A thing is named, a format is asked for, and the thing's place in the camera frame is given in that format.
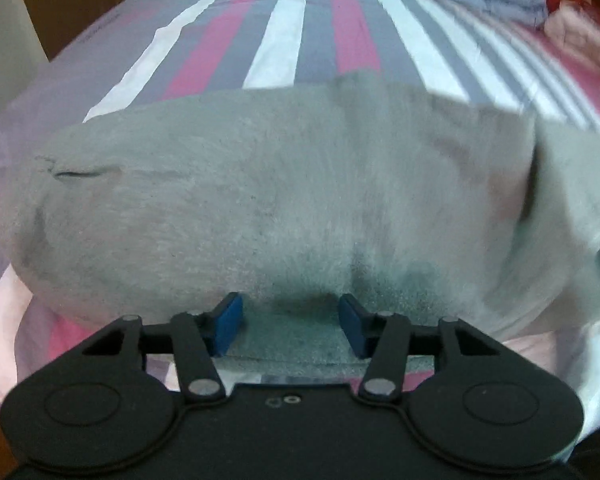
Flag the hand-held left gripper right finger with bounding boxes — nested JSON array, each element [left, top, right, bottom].
[[338, 293, 504, 404]]

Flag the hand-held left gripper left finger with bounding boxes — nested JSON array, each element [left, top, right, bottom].
[[81, 292, 244, 403]]

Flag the grey fleece pants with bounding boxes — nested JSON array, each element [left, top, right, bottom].
[[0, 70, 600, 377]]

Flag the folded pink blanket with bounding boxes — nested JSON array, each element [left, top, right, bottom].
[[544, 0, 600, 92]]

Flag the striped bed sheet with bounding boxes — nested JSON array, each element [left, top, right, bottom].
[[0, 0, 600, 411]]

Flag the brown wooden door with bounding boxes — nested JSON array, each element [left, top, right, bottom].
[[12, 0, 127, 62]]

